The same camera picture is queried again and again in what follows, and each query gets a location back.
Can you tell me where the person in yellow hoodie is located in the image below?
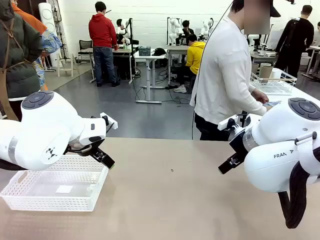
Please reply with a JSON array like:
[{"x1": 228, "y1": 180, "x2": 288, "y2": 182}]
[{"x1": 173, "y1": 33, "x2": 207, "y2": 94}]

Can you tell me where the person left hand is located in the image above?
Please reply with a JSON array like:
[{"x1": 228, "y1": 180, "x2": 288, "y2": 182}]
[{"x1": 252, "y1": 89, "x2": 270, "y2": 104}]

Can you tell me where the black sleeved right arm cable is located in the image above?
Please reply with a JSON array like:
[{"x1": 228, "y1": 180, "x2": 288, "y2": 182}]
[{"x1": 277, "y1": 146, "x2": 320, "y2": 230}]

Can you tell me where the green plastic crate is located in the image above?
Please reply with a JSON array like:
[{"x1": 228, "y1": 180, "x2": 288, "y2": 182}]
[{"x1": 138, "y1": 45, "x2": 152, "y2": 57}]

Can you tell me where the seated person in black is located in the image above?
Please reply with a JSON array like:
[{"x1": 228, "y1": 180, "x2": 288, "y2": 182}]
[{"x1": 176, "y1": 19, "x2": 195, "y2": 46}]

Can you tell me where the person right forearm white sleeve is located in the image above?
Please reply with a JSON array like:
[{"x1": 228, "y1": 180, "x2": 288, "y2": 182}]
[{"x1": 239, "y1": 98, "x2": 268, "y2": 116}]

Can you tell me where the figure in dark green jacket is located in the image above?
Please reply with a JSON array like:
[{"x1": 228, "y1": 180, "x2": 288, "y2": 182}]
[{"x1": 0, "y1": 0, "x2": 45, "y2": 122}]

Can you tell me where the white wooden step stool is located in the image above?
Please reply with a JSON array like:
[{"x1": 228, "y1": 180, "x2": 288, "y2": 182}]
[{"x1": 55, "y1": 52, "x2": 79, "y2": 78}]

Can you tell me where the standing person in black jacket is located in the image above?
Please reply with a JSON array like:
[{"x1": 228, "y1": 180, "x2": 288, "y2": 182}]
[{"x1": 273, "y1": 4, "x2": 315, "y2": 79}]

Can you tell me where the white tall tower fan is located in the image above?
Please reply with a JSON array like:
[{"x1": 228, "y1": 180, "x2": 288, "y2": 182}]
[{"x1": 37, "y1": 2, "x2": 63, "y2": 68}]

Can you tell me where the black sleeved left arm cable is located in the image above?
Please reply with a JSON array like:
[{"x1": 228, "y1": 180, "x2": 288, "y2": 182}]
[{"x1": 0, "y1": 157, "x2": 30, "y2": 172}]

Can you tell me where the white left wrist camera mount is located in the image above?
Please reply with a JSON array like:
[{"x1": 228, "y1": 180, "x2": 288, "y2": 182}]
[{"x1": 99, "y1": 112, "x2": 119, "y2": 131}]

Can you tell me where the black mesh office chair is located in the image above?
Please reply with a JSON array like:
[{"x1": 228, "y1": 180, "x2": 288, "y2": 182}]
[{"x1": 77, "y1": 39, "x2": 95, "y2": 63}]

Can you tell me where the white wire dish rack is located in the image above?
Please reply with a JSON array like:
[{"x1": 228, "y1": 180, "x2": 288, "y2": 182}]
[{"x1": 249, "y1": 67, "x2": 298, "y2": 96}]

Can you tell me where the person in red hoodie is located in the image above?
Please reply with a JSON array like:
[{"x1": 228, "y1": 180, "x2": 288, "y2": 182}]
[{"x1": 88, "y1": 1, "x2": 121, "y2": 88}]

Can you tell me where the white side table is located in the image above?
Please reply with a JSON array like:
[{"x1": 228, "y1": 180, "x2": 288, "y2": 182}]
[{"x1": 241, "y1": 74, "x2": 320, "y2": 118}]

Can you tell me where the white monitor screen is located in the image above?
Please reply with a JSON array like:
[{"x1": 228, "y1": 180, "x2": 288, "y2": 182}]
[{"x1": 267, "y1": 28, "x2": 286, "y2": 51}]

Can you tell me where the mannequin in orange jacket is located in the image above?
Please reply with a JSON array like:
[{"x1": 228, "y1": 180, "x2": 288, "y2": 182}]
[{"x1": 11, "y1": 2, "x2": 63, "y2": 92}]

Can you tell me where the white perforated plastic basket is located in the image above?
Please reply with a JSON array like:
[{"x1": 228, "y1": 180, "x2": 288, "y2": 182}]
[{"x1": 0, "y1": 154, "x2": 110, "y2": 213}]

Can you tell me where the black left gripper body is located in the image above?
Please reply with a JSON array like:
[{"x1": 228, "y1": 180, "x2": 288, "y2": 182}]
[{"x1": 65, "y1": 140, "x2": 105, "y2": 157}]

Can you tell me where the black sleeved arm cable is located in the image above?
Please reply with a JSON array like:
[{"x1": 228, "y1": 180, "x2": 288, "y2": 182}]
[
  {"x1": 277, "y1": 146, "x2": 320, "y2": 230},
  {"x1": 0, "y1": 157, "x2": 30, "y2": 172}
]

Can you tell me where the black hanging cable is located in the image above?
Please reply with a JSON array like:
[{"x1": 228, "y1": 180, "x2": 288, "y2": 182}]
[{"x1": 191, "y1": 0, "x2": 235, "y2": 140}]

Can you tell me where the person in white cardigan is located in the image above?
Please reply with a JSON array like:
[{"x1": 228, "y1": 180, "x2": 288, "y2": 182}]
[{"x1": 189, "y1": 0, "x2": 281, "y2": 141}]

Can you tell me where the brown top desk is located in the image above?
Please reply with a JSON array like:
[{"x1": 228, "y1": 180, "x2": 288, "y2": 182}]
[{"x1": 79, "y1": 45, "x2": 136, "y2": 85}]

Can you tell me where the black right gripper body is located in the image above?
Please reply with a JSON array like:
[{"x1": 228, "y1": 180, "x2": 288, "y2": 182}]
[{"x1": 228, "y1": 128, "x2": 248, "y2": 161}]

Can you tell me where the grey desk with white legs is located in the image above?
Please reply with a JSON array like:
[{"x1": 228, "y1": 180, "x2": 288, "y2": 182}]
[{"x1": 166, "y1": 44, "x2": 191, "y2": 87}]

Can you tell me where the black cap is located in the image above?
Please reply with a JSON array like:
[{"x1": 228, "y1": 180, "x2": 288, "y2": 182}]
[{"x1": 151, "y1": 47, "x2": 167, "y2": 57}]

